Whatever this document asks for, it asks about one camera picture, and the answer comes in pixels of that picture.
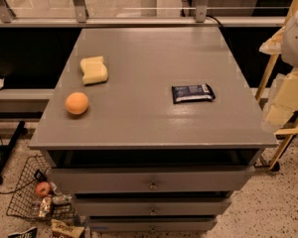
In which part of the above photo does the yellow chip bag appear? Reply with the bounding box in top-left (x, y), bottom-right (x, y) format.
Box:
top-left (51, 219), bottom-right (84, 238)

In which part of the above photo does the black cable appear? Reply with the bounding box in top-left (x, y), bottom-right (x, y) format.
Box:
top-left (207, 14), bottom-right (237, 57)

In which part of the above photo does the bottom cabinet drawer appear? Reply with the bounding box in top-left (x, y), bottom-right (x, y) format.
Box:
top-left (88, 218), bottom-right (217, 232)

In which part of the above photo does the shiny snack wrapper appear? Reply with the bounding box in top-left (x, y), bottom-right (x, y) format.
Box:
top-left (39, 195), bottom-right (53, 218)

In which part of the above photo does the red apple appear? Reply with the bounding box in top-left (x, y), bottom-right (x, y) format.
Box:
top-left (35, 181), bottom-right (52, 197)

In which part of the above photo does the orange fruit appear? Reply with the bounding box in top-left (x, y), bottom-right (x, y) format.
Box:
top-left (66, 92), bottom-right (88, 115)

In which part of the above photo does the grey drawer cabinet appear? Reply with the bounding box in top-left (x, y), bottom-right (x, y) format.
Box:
top-left (31, 27), bottom-right (276, 223)

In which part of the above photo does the cabinet drawer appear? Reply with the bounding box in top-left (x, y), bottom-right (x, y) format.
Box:
top-left (88, 218), bottom-right (217, 232)
top-left (48, 166), bottom-right (254, 193)
top-left (74, 197), bottom-right (231, 216)

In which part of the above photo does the yellow sponge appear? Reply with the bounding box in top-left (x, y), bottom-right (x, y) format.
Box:
top-left (80, 56), bottom-right (108, 85)

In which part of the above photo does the black metal stand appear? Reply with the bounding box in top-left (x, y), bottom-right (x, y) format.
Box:
top-left (0, 111), bottom-right (43, 184)

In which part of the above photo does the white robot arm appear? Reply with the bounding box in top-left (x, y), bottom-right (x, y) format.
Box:
top-left (259, 10), bottom-right (298, 128)

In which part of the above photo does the middle cabinet drawer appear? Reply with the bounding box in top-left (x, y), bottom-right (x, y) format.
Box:
top-left (74, 197), bottom-right (231, 216)

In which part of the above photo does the blue rxbar blueberry wrapper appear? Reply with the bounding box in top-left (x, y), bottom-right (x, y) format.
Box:
top-left (172, 83), bottom-right (216, 104)

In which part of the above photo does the dark snack bag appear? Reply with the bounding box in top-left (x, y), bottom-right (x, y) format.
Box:
top-left (7, 227), bottom-right (38, 238)

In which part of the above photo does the black wire basket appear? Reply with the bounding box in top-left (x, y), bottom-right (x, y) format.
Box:
top-left (6, 156), bottom-right (75, 222)

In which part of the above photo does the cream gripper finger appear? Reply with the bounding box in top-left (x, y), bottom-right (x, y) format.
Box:
top-left (263, 68), bottom-right (298, 126)

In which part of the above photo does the top cabinet drawer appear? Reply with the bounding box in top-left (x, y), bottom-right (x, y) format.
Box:
top-left (48, 166), bottom-right (254, 193)

